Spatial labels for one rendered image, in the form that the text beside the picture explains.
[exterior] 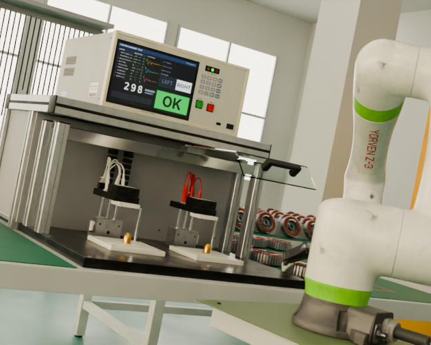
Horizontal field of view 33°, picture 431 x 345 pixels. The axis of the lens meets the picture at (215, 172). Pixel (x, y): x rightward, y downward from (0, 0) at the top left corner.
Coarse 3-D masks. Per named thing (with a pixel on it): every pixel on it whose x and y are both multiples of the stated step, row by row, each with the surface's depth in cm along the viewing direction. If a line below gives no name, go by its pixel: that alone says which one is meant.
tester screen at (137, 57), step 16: (128, 48) 193; (128, 64) 193; (144, 64) 196; (160, 64) 198; (176, 64) 201; (192, 64) 204; (112, 80) 192; (128, 80) 194; (144, 80) 196; (192, 80) 204; (144, 96) 197
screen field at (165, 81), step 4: (160, 76) 199; (164, 76) 199; (160, 80) 199; (164, 80) 199; (168, 80) 200; (172, 80) 201; (176, 80) 201; (180, 80) 202; (160, 84) 199; (164, 84) 200; (168, 84) 200; (172, 84) 201; (176, 84) 201; (180, 84) 202; (184, 84) 203; (188, 84) 204; (172, 88) 201; (176, 88) 202; (180, 88) 202; (184, 88) 203; (188, 88) 204; (188, 92) 204
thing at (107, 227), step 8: (96, 216) 195; (96, 224) 192; (104, 224) 193; (112, 224) 195; (120, 224) 196; (88, 232) 196; (96, 232) 193; (104, 232) 194; (112, 232) 195; (120, 232) 196
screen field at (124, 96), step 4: (112, 92) 192; (116, 92) 192; (120, 92) 193; (112, 96) 192; (116, 96) 193; (120, 96) 193; (124, 96) 194; (128, 96) 194; (132, 96) 195; (136, 96) 196; (132, 100) 195; (136, 100) 196; (140, 100) 196; (144, 100) 197; (148, 100) 198; (148, 104) 198
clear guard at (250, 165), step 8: (216, 152) 212; (224, 152) 198; (232, 152) 188; (240, 152) 187; (240, 160) 185; (248, 160) 187; (256, 160) 189; (264, 160) 191; (248, 168) 185; (256, 168) 186; (272, 168) 190; (280, 168) 192; (304, 168) 198; (248, 176) 183; (256, 176) 184; (264, 176) 186; (272, 176) 188; (280, 176) 190; (288, 176) 192; (296, 176) 194; (304, 176) 196; (288, 184) 190; (296, 184) 191; (304, 184) 193; (312, 184) 195
